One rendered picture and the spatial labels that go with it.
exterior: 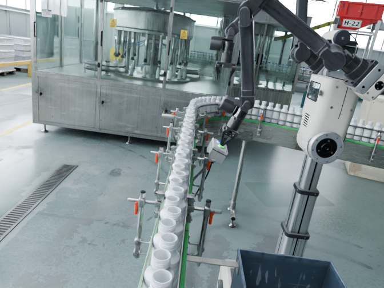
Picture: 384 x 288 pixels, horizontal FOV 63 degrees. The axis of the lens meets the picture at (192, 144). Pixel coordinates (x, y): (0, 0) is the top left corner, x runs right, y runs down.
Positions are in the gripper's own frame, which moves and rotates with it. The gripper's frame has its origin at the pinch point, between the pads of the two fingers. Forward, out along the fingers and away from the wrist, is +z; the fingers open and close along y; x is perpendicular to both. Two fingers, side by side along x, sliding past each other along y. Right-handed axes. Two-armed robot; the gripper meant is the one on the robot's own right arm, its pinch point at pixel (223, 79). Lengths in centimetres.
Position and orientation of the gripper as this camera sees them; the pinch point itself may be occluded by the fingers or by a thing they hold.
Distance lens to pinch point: 173.4
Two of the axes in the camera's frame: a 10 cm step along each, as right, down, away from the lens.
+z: -1.3, 9.4, 3.1
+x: -0.3, 3.1, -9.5
